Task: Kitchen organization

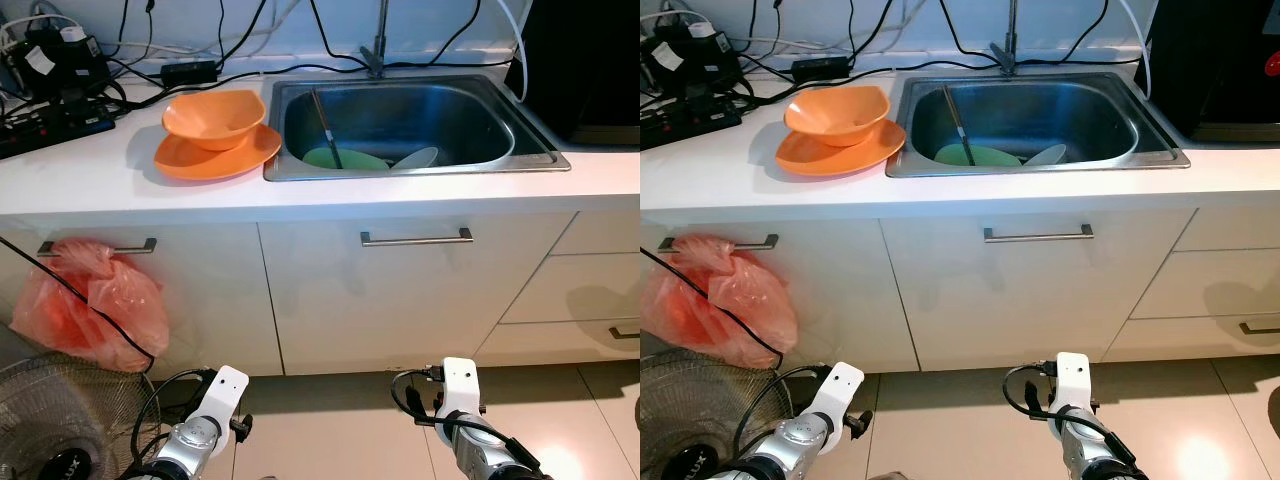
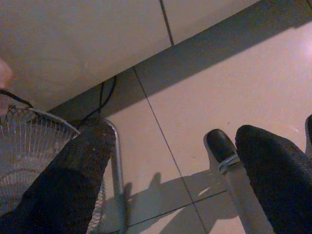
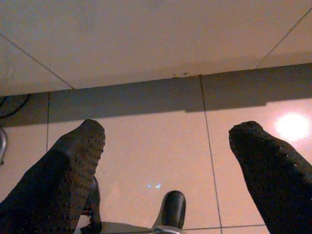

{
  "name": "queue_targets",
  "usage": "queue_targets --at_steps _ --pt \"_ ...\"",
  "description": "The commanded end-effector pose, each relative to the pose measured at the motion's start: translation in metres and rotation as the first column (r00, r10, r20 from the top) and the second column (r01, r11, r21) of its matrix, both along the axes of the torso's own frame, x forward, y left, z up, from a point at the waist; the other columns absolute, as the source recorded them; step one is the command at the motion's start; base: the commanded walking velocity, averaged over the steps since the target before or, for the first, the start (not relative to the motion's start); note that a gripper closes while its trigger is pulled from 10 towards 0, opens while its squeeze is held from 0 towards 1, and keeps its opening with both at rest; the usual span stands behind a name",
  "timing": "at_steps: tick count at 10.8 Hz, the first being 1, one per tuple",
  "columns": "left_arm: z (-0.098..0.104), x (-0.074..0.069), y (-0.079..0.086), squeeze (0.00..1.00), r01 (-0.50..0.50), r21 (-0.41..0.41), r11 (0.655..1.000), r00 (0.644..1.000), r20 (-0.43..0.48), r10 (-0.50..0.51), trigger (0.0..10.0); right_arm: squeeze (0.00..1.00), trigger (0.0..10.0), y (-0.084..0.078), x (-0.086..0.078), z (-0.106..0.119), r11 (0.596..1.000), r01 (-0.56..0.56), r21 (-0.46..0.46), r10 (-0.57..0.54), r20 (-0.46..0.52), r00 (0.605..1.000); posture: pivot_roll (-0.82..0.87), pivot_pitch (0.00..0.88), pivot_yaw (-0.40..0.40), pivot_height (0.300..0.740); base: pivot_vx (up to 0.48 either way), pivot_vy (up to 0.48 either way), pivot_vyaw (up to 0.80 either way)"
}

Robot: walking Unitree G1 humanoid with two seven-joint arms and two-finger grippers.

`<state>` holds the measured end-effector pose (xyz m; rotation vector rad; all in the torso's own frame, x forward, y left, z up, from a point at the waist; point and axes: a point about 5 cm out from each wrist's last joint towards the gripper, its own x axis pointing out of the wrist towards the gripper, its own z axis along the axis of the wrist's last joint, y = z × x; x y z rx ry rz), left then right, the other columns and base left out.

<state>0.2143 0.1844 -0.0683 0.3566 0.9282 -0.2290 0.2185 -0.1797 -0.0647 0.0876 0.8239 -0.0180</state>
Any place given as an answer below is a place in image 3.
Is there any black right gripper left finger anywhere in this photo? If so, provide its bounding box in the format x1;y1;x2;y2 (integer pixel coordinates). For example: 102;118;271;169
0;118;106;234

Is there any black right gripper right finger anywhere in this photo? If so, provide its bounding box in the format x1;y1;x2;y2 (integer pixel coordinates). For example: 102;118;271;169
228;121;312;234

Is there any white kitchen cabinet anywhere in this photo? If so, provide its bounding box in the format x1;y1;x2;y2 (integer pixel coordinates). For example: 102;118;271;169
0;0;312;122

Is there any chrome curved tube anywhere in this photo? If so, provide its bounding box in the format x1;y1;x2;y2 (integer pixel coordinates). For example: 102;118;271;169
0;126;9;166

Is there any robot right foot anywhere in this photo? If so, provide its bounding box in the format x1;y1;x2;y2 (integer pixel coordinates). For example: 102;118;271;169
101;190;187;234

